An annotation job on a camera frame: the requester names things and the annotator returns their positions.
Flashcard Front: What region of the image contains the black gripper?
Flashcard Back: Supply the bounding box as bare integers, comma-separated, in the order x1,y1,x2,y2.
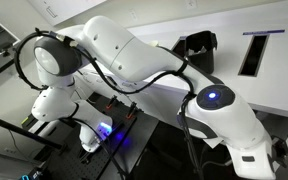
271,135,288,169

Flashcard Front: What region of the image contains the blue slot label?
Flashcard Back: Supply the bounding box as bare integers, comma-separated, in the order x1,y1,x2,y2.
242,28,286,36

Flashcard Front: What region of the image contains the black clamp with orange handle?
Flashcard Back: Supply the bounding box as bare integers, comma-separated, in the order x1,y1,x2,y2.
105,95,119,111
125,101,139,120

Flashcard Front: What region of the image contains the white wall panel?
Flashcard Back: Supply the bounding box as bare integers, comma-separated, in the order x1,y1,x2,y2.
27,0,107,27

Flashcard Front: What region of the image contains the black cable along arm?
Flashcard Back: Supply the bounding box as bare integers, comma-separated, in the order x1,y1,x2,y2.
13,28,206,180

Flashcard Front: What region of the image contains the white wall outlet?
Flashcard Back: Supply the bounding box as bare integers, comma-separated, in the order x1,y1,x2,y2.
184,0,198,10
128,9,139,22

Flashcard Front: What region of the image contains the black perforated robot table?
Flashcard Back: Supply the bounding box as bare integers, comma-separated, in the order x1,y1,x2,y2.
20,91,160,180

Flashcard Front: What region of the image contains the black stand bar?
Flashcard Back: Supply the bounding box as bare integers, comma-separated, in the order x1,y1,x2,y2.
0,111,64,152

